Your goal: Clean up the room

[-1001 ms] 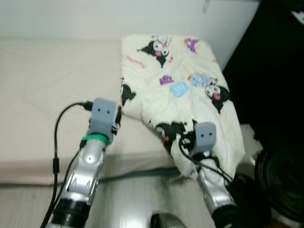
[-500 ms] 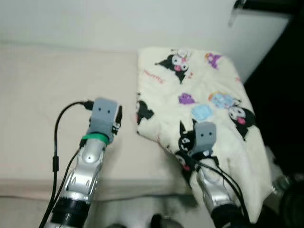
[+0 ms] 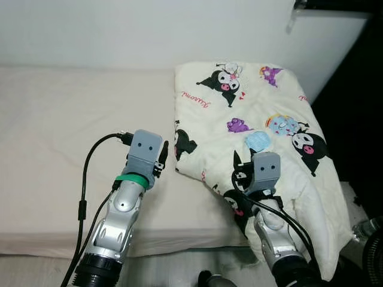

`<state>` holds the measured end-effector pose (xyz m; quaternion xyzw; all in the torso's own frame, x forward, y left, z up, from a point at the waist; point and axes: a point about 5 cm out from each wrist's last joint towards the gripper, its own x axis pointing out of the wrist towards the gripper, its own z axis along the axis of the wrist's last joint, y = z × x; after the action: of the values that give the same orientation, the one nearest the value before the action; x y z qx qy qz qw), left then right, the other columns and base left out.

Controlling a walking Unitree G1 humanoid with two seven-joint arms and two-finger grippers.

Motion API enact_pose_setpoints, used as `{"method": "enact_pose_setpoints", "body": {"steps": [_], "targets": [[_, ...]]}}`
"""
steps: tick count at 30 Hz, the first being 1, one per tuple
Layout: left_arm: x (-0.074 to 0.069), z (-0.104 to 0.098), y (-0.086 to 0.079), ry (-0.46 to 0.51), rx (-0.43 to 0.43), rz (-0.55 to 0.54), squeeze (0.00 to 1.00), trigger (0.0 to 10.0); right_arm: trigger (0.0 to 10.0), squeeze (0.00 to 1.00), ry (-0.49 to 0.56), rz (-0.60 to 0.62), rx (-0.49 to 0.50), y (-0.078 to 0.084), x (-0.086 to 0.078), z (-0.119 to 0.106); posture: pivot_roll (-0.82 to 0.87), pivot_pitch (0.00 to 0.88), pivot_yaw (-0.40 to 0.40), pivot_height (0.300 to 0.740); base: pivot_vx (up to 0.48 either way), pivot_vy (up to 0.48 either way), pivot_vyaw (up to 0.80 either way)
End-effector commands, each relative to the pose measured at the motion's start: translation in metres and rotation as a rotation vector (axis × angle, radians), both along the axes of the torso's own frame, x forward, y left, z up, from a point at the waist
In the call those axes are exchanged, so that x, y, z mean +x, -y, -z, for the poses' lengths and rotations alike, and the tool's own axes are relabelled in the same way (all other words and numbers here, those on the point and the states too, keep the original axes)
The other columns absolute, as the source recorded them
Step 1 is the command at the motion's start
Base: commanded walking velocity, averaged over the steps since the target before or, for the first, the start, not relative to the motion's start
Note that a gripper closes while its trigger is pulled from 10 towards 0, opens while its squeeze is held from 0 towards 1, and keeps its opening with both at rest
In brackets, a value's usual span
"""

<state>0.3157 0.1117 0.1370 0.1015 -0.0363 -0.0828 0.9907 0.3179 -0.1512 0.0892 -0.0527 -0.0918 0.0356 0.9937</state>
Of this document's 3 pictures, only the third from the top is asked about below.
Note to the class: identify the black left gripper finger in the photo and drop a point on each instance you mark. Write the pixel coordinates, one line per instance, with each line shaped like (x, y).
(163, 152)

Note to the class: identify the cream cartoon print blanket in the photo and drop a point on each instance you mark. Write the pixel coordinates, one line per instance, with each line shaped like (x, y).
(257, 101)

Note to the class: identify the cream bed mattress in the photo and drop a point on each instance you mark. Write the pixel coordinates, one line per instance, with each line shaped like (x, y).
(60, 119)

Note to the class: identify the clear plastic bottle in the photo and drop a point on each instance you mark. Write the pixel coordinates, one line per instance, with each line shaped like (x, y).
(365, 228)

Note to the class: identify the black floor fan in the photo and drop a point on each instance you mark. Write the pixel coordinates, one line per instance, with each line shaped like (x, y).
(371, 263)

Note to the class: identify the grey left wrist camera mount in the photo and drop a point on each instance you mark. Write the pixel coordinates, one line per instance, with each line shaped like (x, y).
(145, 149)

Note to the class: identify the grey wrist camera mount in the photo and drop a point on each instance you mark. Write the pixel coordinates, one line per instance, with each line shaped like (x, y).
(265, 170)
(145, 149)

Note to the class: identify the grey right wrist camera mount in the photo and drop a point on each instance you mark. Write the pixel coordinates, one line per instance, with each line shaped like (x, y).
(265, 170)

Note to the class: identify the black wall shelf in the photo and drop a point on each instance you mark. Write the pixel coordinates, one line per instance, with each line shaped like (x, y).
(341, 5)

